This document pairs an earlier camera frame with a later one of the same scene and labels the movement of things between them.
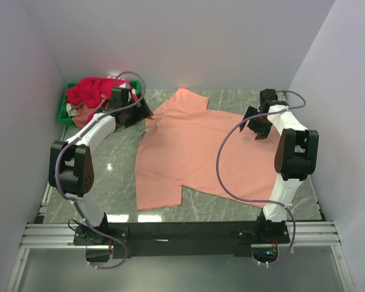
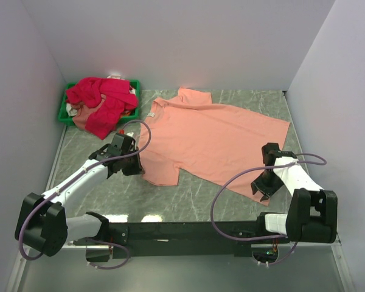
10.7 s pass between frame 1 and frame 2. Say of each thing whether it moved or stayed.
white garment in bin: stayed
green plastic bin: stayed
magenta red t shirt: stayed
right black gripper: moved
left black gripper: moved
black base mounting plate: stayed
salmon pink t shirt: moved
